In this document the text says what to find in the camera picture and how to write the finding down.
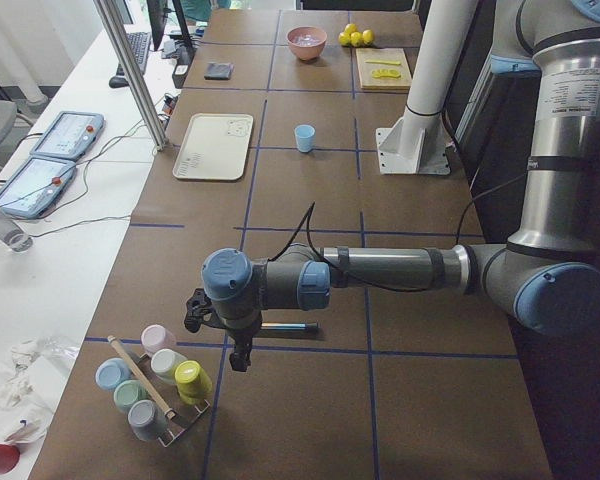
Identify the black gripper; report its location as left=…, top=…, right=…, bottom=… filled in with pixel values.
left=228, top=313, right=263, bottom=372

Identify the light blue plastic cup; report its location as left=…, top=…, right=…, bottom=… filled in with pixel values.
left=294, top=124, right=316, bottom=153

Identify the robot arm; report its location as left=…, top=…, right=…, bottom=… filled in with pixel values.
left=184, top=1, right=600, bottom=371

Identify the lime green cup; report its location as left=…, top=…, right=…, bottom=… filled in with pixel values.
left=174, top=360, right=213, bottom=405

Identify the white cup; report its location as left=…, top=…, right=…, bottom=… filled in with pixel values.
left=151, top=348, right=187, bottom=385

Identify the pink cup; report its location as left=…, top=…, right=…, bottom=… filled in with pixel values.
left=140, top=324, right=177, bottom=357

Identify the grey cup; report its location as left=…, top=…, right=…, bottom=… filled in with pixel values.
left=127, top=399, right=168, bottom=441

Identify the mint green cup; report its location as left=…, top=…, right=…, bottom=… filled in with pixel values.
left=113, top=379, right=148, bottom=414

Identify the blue cup on rack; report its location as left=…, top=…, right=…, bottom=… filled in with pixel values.
left=95, top=358, right=131, bottom=391

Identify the metal muddler black tip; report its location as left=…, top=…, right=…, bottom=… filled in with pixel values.
left=261, top=322, right=320, bottom=333

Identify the cream bear tray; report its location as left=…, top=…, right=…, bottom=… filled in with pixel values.
left=172, top=113, right=253, bottom=181

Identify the white crumpled cloth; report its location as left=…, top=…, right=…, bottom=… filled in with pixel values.
left=0, top=336, right=80, bottom=444

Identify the clear water bottle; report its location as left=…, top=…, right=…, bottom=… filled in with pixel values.
left=0, top=209, right=33, bottom=252

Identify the lower teach pendant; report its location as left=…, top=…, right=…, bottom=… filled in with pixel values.
left=0, top=156, right=76, bottom=219

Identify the teach pendant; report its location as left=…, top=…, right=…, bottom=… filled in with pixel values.
left=30, top=111, right=105, bottom=162
left=0, top=156, right=76, bottom=219

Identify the upper teach pendant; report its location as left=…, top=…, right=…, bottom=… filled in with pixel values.
left=30, top=111, right=105, bottom=162

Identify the grey folded cloth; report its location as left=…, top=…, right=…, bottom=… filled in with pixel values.
left=204, top=62, right=234, bottom=81

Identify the black computer mouse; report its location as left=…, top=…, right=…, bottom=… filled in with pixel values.
left=108, top=76, right=129, bottom=89

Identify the lemon slices row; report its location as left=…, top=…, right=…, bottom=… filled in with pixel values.
left=371, top=68, right=402, bottom=79

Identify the wooden cutting board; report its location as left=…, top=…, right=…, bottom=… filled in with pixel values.
left=356, top=48, right=412, bottom=91

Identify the pink bowl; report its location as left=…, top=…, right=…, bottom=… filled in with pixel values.
left=286, top=26, right=327, bottom=61

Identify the black keyboard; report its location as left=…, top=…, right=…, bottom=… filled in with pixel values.
left=126, top=32, right=152, bottom=74

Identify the yellow lemon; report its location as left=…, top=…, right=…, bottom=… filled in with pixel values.
left=350, top=32, right=364, bottom=48
left=344, top=23, right=358, bottom=34
left=338, top=32, right=351, bottom=46
left=362, top=29, right=375, bottom=45

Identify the black monitor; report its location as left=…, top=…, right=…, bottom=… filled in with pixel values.
left=146, top=0, right=194, bottom=51

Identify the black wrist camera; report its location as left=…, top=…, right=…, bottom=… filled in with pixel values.
left=184, top=288, right=215, bottom=333

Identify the metal cup rack wooden handle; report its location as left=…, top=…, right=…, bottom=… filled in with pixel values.
left=107, top=335, right=211, bottom=448

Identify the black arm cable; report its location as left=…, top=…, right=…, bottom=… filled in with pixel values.
left=267, top=201, right=529, bottom=294

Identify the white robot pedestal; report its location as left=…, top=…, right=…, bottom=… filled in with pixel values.
left=376, top=0, right=478, bottom=175

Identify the aluminium frame post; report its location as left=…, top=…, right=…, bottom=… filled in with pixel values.
left=94, top=0, right=168, bottom=151

